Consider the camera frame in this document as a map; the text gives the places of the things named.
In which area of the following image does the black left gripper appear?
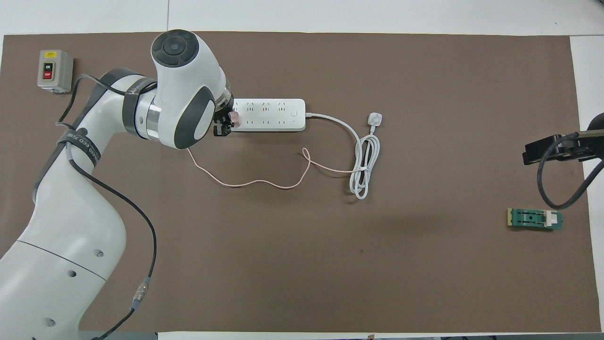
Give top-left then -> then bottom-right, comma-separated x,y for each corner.
213,101 -> 236,138

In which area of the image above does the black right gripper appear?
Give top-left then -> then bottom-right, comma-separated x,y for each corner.
522,134 -> 604,165

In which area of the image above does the white power strip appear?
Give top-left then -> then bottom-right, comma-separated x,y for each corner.
231,98 -> 307,133

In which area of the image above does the brown table mat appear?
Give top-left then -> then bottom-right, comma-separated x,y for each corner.
0,31 -> 603,334

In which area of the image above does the grey push button box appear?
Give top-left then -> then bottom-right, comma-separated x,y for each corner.
37,49 -> 75,93

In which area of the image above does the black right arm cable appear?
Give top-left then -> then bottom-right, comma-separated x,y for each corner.
537,132 -> 604,210

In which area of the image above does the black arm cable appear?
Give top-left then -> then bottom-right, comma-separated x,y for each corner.
55,73 -> 158,340
537,132 -> 604,210

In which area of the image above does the green knife switch yellow base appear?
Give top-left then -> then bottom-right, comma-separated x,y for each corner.
507,208 -> 563,232

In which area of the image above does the white power strip cable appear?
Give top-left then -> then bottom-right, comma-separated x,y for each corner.
304,111 -> 384,200

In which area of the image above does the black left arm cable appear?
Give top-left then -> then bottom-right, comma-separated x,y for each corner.
55,73 -> 158,340

